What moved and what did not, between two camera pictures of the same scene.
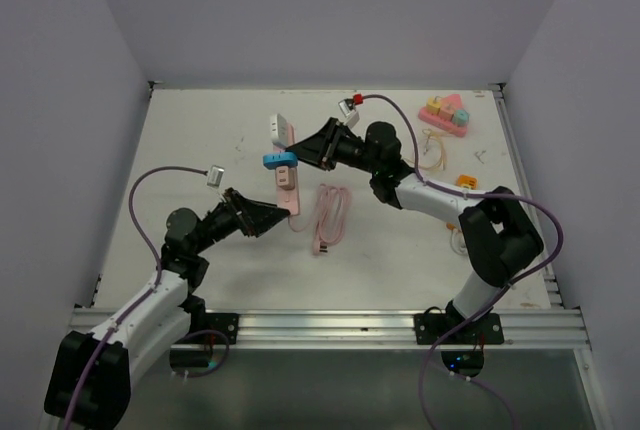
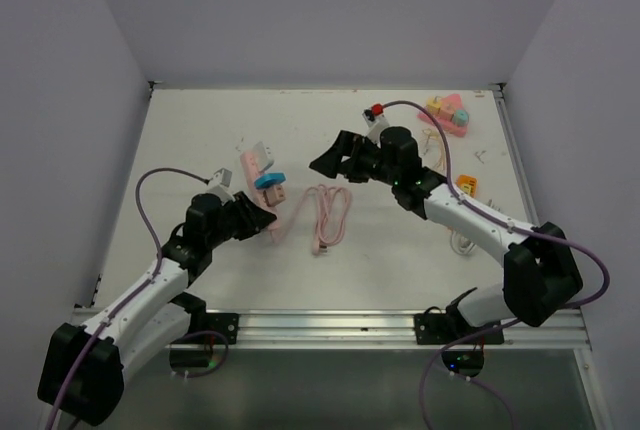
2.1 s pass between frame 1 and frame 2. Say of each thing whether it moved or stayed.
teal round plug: stayed
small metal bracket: stayed
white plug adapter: moved
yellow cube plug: stayed
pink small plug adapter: moved
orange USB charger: stayed
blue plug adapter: moved
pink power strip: moved
